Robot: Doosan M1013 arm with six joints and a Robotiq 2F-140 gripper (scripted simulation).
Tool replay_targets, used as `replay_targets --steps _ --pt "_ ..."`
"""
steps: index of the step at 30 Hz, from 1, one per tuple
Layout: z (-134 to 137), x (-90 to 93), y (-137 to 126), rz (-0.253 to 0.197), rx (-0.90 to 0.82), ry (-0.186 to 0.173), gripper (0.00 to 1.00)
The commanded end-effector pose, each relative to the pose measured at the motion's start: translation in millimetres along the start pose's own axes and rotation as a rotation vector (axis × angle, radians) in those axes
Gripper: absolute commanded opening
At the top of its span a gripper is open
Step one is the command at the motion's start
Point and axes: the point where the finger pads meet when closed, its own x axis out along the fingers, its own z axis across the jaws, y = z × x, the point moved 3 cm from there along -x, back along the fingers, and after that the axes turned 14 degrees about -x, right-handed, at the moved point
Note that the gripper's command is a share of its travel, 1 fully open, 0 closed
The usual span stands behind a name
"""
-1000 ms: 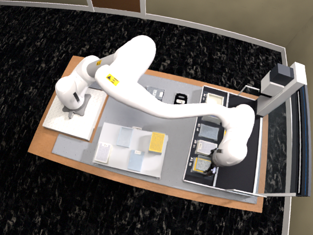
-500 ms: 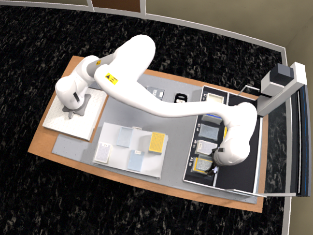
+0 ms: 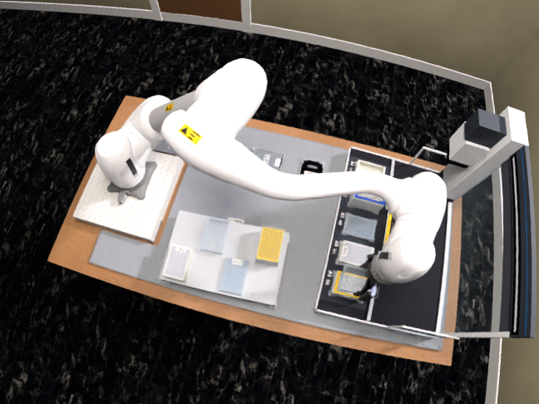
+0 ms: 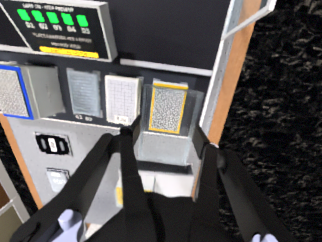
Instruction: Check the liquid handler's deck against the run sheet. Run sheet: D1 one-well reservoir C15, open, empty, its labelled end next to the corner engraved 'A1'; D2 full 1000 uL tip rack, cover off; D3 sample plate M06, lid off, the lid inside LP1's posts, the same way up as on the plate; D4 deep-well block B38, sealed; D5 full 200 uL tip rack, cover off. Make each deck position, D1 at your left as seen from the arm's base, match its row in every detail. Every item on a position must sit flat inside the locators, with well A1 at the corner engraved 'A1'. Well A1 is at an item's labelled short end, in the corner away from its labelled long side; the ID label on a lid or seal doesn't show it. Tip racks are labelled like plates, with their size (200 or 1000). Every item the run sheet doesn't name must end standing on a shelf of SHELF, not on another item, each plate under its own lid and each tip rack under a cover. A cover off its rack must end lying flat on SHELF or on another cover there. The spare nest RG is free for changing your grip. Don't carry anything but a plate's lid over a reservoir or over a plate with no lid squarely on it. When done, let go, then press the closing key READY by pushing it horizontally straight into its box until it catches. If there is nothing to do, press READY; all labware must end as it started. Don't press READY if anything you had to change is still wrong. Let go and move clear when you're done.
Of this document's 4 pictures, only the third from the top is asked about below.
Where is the black flat nest plate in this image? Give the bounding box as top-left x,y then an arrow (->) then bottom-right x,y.
299,158 -> 325,175

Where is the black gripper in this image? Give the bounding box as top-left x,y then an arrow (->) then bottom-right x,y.
354,250 -> 383,302

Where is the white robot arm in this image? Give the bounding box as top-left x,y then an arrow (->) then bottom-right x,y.
96,59 -> 447,285

